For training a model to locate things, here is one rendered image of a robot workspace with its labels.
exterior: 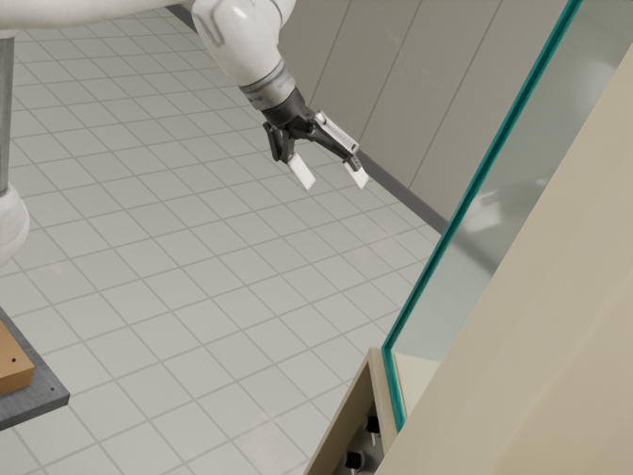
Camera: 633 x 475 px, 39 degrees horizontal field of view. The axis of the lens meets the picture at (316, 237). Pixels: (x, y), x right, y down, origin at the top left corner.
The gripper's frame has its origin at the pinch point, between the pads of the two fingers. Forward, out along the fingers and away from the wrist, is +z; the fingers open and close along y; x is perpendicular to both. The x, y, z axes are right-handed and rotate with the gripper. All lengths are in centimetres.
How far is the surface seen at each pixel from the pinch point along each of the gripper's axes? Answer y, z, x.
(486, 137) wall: -132, 155, 195
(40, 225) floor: -213, 48, 30
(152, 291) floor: -174, 84, 30
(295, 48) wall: -250, 106, 224
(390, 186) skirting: -193, 171, 179
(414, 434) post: 69, -28, -61
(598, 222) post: 88, -45, -53
